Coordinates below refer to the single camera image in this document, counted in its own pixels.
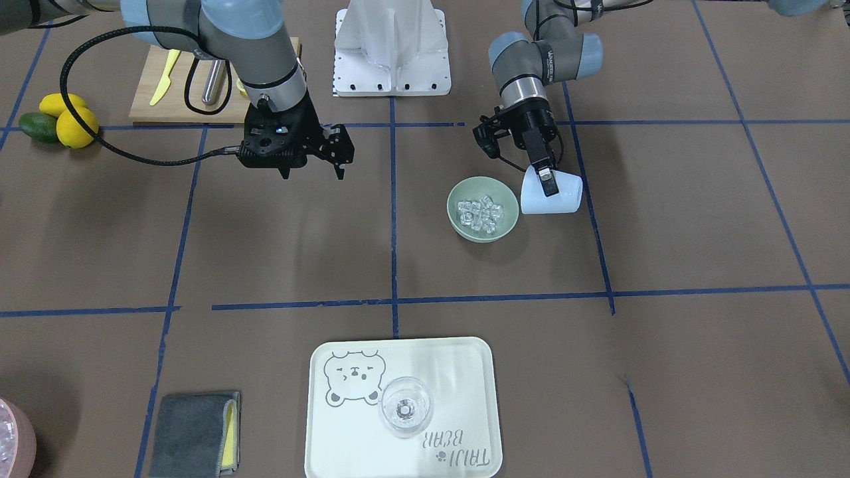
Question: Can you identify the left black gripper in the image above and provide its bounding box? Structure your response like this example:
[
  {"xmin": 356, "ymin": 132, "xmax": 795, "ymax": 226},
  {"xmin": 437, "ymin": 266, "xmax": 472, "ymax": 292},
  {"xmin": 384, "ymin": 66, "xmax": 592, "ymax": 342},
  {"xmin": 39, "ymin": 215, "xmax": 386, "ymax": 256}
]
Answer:
[{"xmin": 473, "ymin": 100, "xmax": 564, "ymax": 197}]

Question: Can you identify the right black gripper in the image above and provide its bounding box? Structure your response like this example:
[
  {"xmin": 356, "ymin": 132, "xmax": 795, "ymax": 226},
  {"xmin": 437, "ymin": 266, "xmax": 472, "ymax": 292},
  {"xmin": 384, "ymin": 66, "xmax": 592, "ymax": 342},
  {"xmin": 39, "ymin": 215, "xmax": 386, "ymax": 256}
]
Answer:
[{"xmin": 238, "ymin": 94, "xmax": 355, "ymax": 181}]

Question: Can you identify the light blue plastic cup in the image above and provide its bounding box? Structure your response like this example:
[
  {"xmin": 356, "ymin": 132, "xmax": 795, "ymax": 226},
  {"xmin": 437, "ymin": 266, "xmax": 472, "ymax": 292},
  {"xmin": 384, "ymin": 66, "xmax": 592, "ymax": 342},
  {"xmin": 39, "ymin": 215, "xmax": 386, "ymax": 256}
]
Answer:
[{"xmin": 520, "ymin": 167, "xmax": 584, "ymax": 214}]

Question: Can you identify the green ceramic bowl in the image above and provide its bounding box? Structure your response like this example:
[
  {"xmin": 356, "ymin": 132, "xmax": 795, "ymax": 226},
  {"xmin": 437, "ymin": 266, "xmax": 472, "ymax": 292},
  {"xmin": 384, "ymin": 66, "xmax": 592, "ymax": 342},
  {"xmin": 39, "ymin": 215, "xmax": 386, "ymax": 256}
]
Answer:
[{"xmin": 446, "ymin": 176, "xmax": 520, "ymax": 243}]

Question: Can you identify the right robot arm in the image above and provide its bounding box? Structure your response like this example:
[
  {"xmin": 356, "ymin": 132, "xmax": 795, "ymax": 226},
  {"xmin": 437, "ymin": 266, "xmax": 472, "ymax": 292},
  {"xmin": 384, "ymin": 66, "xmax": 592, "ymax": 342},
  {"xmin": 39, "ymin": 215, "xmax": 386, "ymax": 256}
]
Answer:
[{"xmin": 2, "ymin": 1, "xmax": 355, "ymax": 179}]

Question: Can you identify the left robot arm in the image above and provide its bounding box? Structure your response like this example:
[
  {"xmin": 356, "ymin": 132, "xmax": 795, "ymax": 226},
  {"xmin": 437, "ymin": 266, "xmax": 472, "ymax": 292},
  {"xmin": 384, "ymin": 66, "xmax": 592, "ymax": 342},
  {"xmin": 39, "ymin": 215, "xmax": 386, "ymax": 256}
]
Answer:
[{"xmin": 473, "ymin": 1, "xmax": 645, "ymax": 214}]

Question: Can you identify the pink bowl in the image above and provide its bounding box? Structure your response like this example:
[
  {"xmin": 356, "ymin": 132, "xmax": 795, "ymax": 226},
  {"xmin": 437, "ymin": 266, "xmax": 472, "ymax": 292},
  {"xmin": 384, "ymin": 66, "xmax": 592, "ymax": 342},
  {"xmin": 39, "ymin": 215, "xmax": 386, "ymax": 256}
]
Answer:
[{"xmin": 1, "ymin": 398, "xmax": 37, "ymax": 477}]

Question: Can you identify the lemon half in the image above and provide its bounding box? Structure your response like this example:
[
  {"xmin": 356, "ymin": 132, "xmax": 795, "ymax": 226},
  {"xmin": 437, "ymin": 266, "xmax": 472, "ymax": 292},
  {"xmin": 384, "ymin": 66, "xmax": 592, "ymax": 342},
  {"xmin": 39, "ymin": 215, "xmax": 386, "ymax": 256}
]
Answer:
[{"xmin": 236, "ymin": 79, "xmax": 249, "ymax": 99}]

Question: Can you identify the metal cylinder tool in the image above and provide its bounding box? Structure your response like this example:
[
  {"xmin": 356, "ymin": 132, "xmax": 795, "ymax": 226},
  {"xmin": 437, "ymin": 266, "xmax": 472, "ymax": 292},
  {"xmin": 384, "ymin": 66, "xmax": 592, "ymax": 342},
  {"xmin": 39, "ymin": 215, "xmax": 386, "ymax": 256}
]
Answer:
[{"xmin": 201, "ymin": 60, "xmax": 226, "ymax": 106}]

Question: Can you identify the wooden cutting board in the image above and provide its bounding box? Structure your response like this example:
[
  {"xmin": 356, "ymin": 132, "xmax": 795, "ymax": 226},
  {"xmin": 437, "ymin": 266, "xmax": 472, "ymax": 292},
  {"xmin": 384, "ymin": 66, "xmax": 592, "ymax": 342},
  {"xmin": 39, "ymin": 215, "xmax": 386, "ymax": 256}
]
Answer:
[{"xmin": 129, "ymin": 37, "xmax": 301, "ymax": 125}]

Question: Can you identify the yellow plastic knife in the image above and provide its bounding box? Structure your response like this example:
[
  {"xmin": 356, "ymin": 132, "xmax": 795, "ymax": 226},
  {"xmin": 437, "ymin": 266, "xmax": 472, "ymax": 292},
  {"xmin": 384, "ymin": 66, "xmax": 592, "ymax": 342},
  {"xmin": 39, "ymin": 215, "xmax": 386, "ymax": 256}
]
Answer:
[{"xmin": 149, "ymin": 49, "xmax": 181, "ymax": 107}]

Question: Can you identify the clear wine glass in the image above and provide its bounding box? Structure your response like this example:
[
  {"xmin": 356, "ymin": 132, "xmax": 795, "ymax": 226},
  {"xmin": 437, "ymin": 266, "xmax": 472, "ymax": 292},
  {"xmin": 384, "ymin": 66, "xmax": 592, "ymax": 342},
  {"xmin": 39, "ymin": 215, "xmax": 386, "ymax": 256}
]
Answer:
[{"xmin": 380, "ymin": 377, "xmax": 434, "ymax": 439}]

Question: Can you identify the yellow lemon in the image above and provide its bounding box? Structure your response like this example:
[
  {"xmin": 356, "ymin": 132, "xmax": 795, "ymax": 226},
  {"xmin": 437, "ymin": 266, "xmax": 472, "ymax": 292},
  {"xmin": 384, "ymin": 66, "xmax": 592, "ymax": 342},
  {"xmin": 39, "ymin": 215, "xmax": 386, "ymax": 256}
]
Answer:
[{"xmin": 56, "ymin": 108, "xmax": 100, "ymax": 149}]

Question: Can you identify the cream bear tray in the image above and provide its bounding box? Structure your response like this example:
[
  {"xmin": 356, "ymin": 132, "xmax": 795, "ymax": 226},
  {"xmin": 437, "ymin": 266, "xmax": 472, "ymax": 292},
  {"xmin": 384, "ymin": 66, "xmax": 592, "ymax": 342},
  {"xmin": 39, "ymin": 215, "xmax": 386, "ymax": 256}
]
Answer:
[{"xmin": 304, "ymin": 337, "xmax": 503, "ymax": 477}]

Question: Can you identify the yellow mango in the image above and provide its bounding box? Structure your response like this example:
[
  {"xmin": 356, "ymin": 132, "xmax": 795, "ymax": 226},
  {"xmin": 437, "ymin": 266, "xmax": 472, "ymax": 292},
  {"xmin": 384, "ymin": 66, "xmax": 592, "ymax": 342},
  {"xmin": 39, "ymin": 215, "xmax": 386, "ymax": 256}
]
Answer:
[{"xmin": 39, "ymin": 93, "xmax": 88, "ymax": 118}]

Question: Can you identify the green avocado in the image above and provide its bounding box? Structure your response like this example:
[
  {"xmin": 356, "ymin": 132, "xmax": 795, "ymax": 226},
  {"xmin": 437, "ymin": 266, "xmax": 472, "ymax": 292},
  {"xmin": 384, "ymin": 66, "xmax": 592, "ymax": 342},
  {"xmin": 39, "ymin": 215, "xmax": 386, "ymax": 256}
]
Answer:
[{"xmin": 18, "ymin": 112, "xmax": 60, "ymax": 144}]

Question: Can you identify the yellow sponge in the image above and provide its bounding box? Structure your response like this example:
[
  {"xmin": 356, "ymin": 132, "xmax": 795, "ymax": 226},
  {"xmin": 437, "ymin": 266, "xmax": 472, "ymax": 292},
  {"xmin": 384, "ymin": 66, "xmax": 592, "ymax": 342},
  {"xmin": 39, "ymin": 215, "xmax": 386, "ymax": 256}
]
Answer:
[{"xmin": 220, "ymin": 400, "xmax": 237, "ymax": 474}]

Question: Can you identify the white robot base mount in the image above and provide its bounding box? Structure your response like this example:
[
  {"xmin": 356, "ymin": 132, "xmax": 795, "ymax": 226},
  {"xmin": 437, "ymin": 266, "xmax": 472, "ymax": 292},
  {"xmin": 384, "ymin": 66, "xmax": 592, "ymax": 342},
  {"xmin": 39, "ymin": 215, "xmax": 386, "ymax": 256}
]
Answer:
[{"xmin": 332, "ymin": 1, "xmax": 452, "ymax": 97}]

